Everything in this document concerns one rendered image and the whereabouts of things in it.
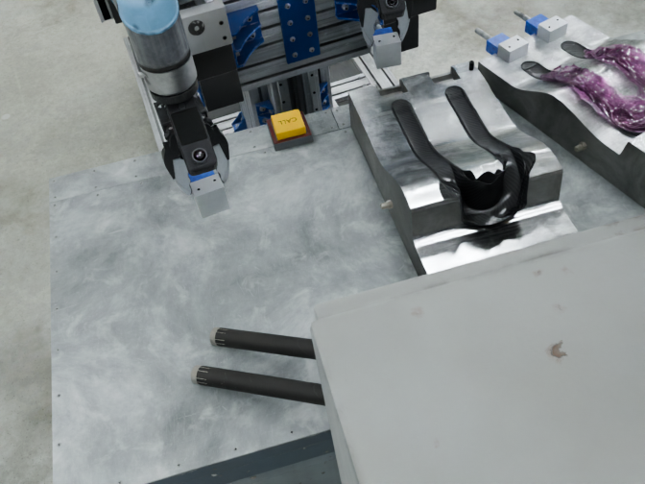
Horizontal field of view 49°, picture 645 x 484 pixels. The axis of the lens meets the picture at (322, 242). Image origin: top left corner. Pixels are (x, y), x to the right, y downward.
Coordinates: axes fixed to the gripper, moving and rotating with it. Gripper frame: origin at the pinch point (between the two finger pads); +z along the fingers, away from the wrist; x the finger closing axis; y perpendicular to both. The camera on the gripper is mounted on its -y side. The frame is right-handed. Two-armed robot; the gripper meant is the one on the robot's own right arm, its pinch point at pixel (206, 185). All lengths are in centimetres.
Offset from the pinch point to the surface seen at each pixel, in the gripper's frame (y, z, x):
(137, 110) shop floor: 153, 96, 6
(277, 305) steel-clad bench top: -17.5, 14.9, -4.0
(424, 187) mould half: -16.0, 1.4, -32.2
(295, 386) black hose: -36.0, 9.1, -0.7
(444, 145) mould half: -4.2, 6.4, -42.6
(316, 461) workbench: -38.6, 30.6, -0.6
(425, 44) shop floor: 134, 95, -114
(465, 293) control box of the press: -68, -52, -6
